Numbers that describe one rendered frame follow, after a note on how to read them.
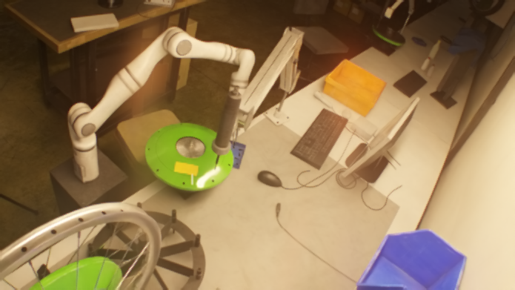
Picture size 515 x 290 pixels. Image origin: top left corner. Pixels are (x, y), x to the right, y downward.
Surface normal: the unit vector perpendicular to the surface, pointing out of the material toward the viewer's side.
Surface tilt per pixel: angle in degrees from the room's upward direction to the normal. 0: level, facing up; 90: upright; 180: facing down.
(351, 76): 86
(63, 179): 0
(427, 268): 88
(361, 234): 0
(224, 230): 0
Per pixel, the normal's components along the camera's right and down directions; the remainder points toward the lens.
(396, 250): -0.61, 0.39
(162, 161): -0.04, -0.55
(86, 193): 0.23, -0.71
